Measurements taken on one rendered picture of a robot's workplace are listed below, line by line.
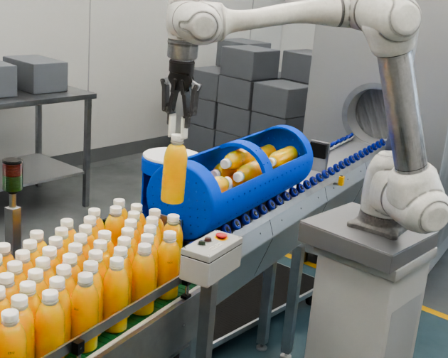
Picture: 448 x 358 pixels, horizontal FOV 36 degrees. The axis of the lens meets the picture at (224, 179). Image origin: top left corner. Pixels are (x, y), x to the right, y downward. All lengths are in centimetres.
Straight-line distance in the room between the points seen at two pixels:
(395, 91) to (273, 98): 402
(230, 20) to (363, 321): 115
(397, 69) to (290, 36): 639
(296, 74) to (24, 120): 242
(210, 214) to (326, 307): 54
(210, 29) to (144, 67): 506
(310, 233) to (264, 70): 402
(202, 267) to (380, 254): 61
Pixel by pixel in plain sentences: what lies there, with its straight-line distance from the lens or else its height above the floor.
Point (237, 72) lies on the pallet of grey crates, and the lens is 631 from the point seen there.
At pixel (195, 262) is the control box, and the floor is 107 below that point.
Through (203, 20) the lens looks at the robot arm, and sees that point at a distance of 182.
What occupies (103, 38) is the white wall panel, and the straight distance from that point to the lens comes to 649.
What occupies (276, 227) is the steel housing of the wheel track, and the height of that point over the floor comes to 86.
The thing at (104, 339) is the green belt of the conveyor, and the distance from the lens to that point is 198.
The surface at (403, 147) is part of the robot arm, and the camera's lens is 217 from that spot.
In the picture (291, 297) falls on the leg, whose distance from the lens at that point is 352.
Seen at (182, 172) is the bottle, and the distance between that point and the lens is 211.
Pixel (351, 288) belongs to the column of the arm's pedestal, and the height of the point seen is 88.
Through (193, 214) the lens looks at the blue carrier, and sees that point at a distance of 243.
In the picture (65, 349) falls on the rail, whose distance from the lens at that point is 181.
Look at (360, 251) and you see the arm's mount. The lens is 233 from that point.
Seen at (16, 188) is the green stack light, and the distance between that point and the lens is 230.
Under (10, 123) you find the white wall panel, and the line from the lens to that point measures 603.
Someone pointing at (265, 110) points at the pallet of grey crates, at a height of 70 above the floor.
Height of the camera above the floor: 191
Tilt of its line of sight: 17 degrees down
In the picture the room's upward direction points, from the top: 5 degrees clockwise
